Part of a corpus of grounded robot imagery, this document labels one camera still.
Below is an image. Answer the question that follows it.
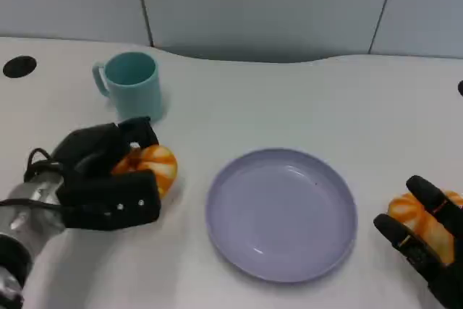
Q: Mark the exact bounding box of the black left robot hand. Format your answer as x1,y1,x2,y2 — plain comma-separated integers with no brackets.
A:
52,117,160,179

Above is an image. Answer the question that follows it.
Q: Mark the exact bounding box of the pale green mug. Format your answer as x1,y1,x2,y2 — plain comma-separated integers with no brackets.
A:
92,51,163,122

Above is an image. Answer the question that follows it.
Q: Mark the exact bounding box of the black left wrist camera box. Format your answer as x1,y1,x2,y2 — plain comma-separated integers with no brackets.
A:
61,170,162,232

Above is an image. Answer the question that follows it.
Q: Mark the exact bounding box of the lilac plate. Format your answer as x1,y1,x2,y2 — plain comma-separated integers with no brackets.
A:
205,148,359,284

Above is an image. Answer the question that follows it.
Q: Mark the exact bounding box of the orange white toy bread roll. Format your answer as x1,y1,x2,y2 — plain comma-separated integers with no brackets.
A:
387,190,463,265
110,144,179,200

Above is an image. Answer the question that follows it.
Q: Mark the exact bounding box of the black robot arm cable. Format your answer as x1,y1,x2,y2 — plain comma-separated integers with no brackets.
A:
0,197,69,213
22,147,66,184

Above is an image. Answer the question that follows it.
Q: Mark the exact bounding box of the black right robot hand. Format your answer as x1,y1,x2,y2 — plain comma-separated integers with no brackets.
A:
373,174,463,309

